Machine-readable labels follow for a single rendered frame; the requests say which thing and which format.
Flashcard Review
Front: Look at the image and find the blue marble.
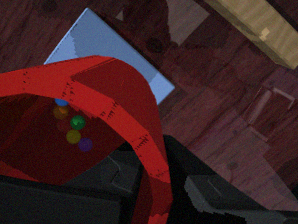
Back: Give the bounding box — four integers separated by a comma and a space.
55, 99, 69, 105

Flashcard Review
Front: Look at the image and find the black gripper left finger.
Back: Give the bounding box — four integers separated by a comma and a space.
0, 141, 144, 224

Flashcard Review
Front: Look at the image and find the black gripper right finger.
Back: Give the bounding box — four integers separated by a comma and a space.
162, 135, 298, 224

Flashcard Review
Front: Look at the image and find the red cup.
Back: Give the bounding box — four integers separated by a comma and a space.
0, 55, 173, 224

